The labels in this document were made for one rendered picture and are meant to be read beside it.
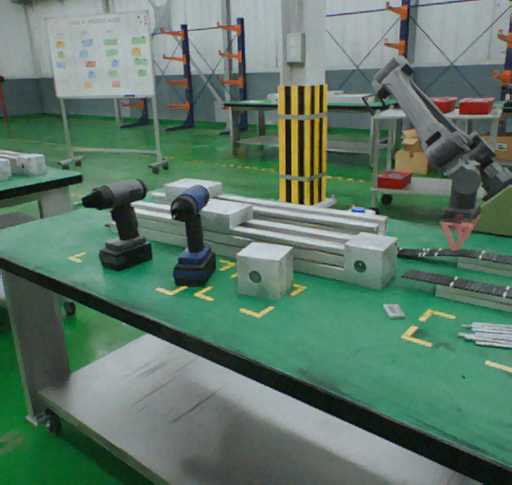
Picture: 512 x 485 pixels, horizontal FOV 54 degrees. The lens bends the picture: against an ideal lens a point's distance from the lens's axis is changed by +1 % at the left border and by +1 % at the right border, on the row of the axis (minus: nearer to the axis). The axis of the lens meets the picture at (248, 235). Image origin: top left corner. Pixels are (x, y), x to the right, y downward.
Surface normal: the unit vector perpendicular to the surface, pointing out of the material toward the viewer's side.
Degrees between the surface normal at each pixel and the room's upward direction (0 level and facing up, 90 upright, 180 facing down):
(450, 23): 90
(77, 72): 90
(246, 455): 0
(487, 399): 0
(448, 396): 0
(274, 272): 90
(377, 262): 90
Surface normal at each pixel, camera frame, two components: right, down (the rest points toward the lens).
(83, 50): -0.33, 0.31
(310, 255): -0.56, 0.28
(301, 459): -0.04, -0.95
